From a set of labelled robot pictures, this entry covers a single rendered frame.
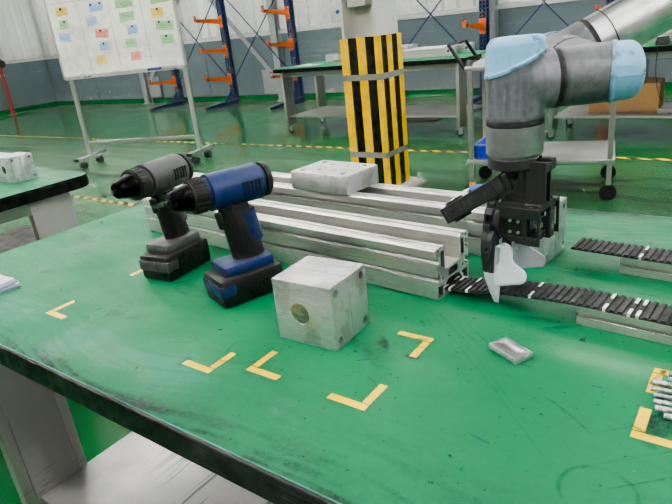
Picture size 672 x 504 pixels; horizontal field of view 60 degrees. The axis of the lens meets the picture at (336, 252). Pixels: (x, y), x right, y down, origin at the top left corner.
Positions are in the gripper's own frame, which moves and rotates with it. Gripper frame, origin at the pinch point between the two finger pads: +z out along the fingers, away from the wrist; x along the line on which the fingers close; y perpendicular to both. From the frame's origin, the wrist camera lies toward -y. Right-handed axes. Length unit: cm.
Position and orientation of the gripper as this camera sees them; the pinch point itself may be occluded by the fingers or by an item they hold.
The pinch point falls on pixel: (500, 285)
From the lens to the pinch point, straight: 91.3
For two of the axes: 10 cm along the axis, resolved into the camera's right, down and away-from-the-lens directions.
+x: 6.4, -3.4, 6.9
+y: 7.6, 1.6, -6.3
